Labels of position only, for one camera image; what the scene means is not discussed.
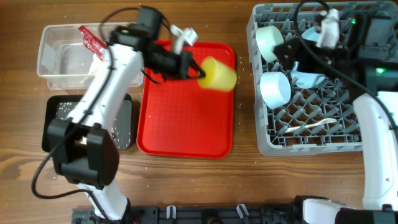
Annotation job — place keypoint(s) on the large light blue plate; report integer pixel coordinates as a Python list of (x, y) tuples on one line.
[(307, 80)]

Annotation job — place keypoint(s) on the red serving tray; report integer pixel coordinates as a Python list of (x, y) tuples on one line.
[(179, 118)]

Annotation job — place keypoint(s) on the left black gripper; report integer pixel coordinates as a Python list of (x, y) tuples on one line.
[(188, 64)]

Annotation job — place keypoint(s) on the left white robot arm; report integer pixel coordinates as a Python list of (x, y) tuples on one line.
[(80, 146)]

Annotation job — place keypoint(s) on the green bowl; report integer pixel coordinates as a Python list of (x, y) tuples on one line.
[(267, 38)]

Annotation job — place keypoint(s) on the small light blue bowl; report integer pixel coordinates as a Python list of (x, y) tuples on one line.
[(275, 89)]

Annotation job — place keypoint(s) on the red snack wrapper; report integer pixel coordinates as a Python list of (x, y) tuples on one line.
[(93, 44)]

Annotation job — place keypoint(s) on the black tray bin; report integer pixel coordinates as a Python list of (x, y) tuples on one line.
[(51, 110)]

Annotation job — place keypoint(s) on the grey dishwasher rack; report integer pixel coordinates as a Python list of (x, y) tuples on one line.
[(366, 51)]

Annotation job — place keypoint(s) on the crumpled white tissue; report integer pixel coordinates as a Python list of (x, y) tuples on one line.
[(95, 65)]

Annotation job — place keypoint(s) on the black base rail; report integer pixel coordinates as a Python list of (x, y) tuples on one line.
[(269, 213)]

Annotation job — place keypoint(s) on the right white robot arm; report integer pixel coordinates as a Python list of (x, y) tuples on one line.
[(376, 112)]

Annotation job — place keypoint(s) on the clear plastic bin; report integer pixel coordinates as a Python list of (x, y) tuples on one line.
[(63, 60)]

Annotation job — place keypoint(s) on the yellow cup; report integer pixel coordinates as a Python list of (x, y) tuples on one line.
[(218, 76)]

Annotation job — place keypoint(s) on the white rice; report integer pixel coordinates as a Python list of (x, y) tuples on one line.
[(121, 129)]

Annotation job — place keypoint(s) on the white plastic spoon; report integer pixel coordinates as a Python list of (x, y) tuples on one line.
[(319, 123)]

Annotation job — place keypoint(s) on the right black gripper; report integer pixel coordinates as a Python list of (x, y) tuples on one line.
[(298, 48)]

